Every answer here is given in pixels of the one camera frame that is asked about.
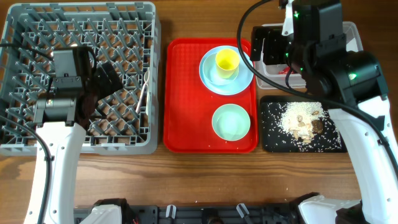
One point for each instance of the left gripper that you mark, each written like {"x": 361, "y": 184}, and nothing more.
{"x": 100, "y": 75}

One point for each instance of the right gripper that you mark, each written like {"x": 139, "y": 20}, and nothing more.
{"x": 272, "y": 39}

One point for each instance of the white plastic spoon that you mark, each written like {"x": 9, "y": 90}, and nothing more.
{"x": 145, "y": 85}

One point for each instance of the light blue plate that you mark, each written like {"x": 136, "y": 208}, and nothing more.
{"x": 239, "y": 81}

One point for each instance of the yellow plastic cup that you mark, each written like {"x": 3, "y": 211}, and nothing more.
{"x": 227, "y": 61}

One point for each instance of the green bowl with food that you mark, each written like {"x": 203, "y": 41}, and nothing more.
{"x": 231, "y": 122}

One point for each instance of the small green saucer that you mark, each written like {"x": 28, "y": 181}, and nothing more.
{"x": 210, "y": 73}

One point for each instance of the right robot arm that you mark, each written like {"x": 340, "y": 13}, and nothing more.
{"x": 352, "y": 86}

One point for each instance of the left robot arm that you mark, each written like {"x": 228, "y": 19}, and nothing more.
{"x": 62, "y": 117}

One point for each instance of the grey dishwasher rack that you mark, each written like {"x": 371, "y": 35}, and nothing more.
{"x": 126, "y": 34}

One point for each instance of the clear plastic bin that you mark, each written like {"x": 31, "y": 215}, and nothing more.
{"x": 353, "y": 43}

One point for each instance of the red plastic tray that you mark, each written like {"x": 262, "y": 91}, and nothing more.
{"x": 189, "y": 105}

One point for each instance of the pile of rice scraps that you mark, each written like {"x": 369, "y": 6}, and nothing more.
{"x": 298, "y": 117}

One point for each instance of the black plastic tray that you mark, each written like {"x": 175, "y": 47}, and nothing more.
{"x": 327, "y": 137}

